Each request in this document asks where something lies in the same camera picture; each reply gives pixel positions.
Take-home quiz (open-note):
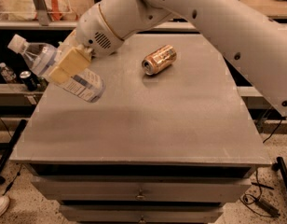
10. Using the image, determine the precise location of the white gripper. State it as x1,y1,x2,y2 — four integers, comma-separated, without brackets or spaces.
48,4,124,84

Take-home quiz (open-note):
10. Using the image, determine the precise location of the blue label plastic water bottle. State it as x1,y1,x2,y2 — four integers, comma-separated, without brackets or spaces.
7,35,104,103

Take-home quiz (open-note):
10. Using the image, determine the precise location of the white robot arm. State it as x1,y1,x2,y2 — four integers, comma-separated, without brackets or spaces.
59,0,287,118

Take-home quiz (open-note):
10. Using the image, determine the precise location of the small water bottle on shelf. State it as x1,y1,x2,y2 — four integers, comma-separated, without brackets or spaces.
0,63,17,84

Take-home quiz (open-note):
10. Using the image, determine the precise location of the green can on shelf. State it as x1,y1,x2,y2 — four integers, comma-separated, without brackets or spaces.
38,77,48,91

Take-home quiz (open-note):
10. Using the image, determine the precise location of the dark can on shelf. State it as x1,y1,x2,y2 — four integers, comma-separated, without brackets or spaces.
20,71,37,91

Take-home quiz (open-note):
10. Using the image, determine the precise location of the orange white bag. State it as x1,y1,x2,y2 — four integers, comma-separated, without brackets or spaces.
7,0,79,21

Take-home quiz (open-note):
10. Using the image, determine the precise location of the gold soda can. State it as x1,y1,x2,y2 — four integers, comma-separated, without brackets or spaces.
142,45,177,76

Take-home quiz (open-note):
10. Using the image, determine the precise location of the black stand leg left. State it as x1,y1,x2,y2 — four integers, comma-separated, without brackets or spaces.
0,119,27,185

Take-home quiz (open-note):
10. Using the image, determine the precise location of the black stand leg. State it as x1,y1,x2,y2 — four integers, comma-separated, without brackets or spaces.
0,119,27,185
272,157,287,191

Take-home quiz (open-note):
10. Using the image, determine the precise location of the grey drawer cabinet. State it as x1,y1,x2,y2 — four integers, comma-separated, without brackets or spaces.
11,35,270,224

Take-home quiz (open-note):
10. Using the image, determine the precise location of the white shoe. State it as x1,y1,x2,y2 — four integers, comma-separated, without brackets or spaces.
0,196,10,217

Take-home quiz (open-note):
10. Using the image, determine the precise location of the black stand leg right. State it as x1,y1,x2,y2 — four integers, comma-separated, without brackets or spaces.
272,157,287,191

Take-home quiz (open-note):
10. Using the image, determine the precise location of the metal bracket left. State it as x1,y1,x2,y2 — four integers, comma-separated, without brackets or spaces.
33,0,51,26

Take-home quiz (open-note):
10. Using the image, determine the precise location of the black power adapter with cable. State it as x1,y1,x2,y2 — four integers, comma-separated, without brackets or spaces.
239,171,280,218

